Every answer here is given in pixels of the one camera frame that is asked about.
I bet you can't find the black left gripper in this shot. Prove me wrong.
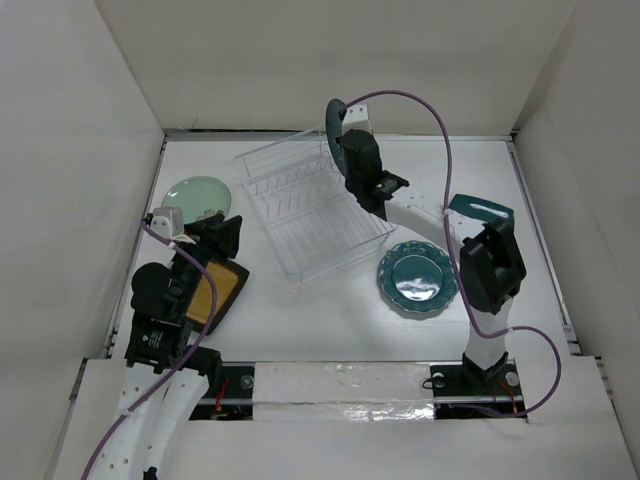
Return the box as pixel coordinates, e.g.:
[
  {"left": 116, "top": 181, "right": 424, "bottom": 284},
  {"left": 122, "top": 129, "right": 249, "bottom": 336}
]
[{"left": 171, "top": 212, "right": 241, "bottom": 313}]

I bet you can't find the blue round floral plate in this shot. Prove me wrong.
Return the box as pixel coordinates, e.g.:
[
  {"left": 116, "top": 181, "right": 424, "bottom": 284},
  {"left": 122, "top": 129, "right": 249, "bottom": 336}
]
[{"left": 325, "top": 99, "right": 347, "bottom": 178}]

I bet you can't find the teal scalloped round plate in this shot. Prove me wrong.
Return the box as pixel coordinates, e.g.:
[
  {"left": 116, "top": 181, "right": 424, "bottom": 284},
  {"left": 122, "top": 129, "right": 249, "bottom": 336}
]
[{"left": 376, "top": 240, "right": 459, "bottom": 321}]

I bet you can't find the teal square plate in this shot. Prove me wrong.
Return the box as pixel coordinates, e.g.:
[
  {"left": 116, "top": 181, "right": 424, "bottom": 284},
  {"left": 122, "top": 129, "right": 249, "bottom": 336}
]
[{"left": 447, "top": 194, "right": 515, "bottom": 240}]

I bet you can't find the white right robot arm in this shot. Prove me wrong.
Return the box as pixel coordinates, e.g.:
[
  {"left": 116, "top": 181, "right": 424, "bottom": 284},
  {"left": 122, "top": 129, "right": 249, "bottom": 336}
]
[{"left": 329, "top": 130, "right": 526, "bottom": 393}]

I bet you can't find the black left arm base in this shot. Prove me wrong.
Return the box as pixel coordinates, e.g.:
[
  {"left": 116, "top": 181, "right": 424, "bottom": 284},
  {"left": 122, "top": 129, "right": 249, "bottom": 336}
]
[{"left": 190, "top": 362, "right": 255, "bottom": 421}]

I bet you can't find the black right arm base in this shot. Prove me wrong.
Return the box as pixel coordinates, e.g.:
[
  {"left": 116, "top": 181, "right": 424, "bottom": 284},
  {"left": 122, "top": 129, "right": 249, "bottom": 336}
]
[{"left": 421, "top": 359, "right": 526, "bottom": 420}]

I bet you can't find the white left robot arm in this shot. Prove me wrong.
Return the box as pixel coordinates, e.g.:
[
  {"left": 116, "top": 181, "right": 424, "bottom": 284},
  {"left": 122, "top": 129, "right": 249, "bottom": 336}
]
[{"left": 82, "top": 208, "right": 248, "bottom": 479}]

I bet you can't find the yellow square black-rimmed plate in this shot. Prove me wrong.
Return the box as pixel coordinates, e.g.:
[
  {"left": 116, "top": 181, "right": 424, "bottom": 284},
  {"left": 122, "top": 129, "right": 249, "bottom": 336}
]
[{"left": 183, "top": 257, "right": 251, "bottom": 336}]

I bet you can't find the light green glass plate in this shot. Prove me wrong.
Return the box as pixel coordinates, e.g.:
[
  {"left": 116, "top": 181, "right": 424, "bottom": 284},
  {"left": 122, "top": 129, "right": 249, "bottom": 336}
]
[{"left": 161, "top": 176, "right": 232, "bottom": 224}]

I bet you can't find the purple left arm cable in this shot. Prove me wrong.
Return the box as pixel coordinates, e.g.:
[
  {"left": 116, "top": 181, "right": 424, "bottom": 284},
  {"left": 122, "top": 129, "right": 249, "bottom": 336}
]
[{"left": 79, "top": 222, "right": 219, "bottom": 480}]

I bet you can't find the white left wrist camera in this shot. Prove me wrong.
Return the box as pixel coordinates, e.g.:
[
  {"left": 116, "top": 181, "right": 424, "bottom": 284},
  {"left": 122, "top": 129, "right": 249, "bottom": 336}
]
[{"left": 149, "top": 207, "right": 184, "bottom": 239}]

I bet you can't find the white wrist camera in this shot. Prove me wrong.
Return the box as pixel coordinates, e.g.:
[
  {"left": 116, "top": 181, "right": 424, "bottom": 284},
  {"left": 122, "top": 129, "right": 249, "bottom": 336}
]
[
  {"left": 341, "top": 103, "right": 373, "bottom": 134},
  {"left": 149, "top": 207, "right": 184, "bottom": 239}
]

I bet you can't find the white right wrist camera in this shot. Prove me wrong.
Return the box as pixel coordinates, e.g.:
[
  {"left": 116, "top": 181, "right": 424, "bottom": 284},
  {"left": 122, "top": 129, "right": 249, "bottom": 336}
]
[{"left": 341, "top": 103, "right": 373, "bottom": 134}]

